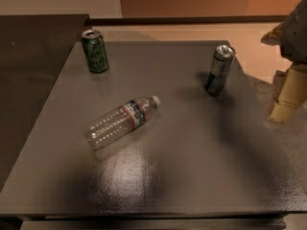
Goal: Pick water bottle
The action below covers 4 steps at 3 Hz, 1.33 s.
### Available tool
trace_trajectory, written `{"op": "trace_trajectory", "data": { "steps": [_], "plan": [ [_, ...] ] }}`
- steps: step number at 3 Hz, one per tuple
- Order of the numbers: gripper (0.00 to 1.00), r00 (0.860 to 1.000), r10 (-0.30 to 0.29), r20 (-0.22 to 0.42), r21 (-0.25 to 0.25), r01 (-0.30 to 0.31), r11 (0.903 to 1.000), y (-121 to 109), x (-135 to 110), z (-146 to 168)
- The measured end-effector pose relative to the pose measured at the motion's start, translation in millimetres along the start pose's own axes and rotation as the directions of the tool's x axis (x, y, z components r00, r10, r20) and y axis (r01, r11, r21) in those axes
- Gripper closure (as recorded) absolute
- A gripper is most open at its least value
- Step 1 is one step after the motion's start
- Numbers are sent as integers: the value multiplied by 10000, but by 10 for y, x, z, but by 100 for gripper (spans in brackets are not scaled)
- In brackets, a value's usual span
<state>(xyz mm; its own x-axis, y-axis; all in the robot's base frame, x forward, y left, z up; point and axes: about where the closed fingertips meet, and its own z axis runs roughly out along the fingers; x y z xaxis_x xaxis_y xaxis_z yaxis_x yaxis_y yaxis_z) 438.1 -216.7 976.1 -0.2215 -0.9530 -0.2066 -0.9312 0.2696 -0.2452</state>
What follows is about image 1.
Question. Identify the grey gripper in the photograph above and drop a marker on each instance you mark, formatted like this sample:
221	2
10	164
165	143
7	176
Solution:
295	37

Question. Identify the green soda can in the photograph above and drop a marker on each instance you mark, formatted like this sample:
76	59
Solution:
95	51

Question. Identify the silver black slim can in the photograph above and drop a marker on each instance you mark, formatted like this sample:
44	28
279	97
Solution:
220	68

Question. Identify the clear plastic water bottle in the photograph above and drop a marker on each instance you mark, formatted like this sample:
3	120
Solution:
120	121

